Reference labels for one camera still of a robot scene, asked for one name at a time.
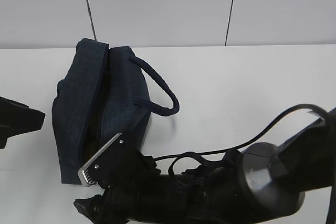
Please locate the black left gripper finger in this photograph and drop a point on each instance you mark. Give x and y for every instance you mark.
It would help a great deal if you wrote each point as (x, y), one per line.
(18, 118)

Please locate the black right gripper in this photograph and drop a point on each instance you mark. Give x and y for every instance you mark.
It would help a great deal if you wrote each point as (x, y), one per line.
(137, 191)

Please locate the dark blue lunch bag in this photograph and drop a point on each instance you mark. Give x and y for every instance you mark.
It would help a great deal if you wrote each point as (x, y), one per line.
(106, 91)

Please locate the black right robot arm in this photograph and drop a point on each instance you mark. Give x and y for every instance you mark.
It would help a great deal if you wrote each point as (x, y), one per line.
(252, 183)

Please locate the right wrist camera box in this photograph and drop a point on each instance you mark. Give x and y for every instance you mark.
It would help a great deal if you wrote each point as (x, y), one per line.
(107, 159)

